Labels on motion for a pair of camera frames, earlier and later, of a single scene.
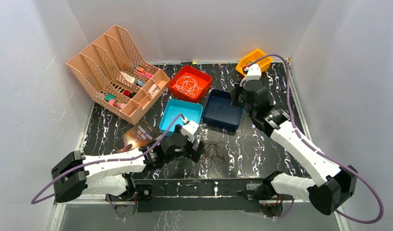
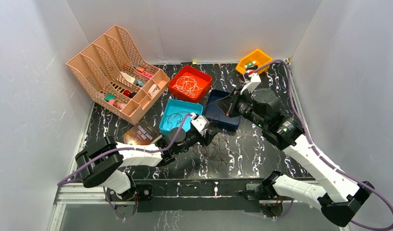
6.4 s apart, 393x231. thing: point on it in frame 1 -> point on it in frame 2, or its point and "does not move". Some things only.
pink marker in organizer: (146, 74) does not move
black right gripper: (237, 88) -> (228, 104)
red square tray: (191, 84) does not move
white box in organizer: (128, 78) does not move
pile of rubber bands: (188, 85) does not move
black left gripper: (196, 150) -> (206, 136)
